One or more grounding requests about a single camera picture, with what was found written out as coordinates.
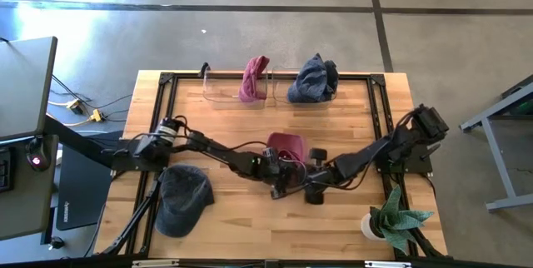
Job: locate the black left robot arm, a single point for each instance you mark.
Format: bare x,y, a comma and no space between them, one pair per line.
216,151

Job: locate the blue denim cap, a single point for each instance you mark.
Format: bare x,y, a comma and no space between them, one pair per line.
308,80
332,76

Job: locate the black support strut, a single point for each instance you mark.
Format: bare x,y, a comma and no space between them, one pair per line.
75,139

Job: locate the yellow power plug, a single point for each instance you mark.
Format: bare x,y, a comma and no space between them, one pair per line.
75,105
97,115

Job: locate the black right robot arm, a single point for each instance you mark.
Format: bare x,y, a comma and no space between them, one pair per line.
375,151

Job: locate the silver aluminium bracket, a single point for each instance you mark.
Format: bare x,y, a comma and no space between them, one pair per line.
156,264
387,264

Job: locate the black caster wheel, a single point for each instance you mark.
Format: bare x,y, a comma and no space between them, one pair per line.
56,242

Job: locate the potted snake plant white pot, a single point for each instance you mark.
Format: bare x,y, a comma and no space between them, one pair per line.
395,222

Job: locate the black closed laptop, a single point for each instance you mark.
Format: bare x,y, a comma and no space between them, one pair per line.
83,193

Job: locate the clear plastic bin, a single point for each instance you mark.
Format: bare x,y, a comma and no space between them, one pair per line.
278,89
220,93

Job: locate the black computer mouse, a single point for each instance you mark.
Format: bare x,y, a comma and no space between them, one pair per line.
37,157

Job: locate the grey metal table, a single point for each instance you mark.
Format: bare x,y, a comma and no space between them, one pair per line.
512,202

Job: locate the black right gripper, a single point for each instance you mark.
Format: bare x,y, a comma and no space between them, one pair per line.
320,178

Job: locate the dark navy cap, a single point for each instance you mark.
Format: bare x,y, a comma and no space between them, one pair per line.
183,201

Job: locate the maroon cap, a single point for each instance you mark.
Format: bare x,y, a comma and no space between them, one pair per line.
287,143
252,85

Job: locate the black aluminium frame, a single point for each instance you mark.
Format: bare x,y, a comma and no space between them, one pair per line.
183,75

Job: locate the grey computer desk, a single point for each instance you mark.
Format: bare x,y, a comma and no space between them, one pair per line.
25,209

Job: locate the black keyboard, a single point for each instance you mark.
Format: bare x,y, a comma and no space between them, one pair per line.
5,172

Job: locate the small black clamp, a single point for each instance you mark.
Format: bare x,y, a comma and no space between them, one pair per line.
204,69

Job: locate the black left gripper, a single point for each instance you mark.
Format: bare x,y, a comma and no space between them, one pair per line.
275,174

